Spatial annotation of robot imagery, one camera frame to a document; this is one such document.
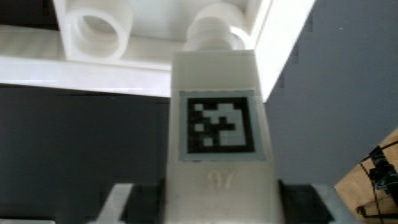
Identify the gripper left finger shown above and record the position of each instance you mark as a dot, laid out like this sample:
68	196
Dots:
132	206

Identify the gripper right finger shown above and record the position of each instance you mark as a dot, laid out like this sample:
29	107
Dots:
311	205

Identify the white chair seat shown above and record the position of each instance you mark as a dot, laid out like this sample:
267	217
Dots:
151	47

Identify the white chair leg with tag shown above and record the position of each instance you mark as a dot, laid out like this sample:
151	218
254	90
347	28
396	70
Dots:
220	182

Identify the wooden board with cables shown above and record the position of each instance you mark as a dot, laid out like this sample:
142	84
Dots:
368	185

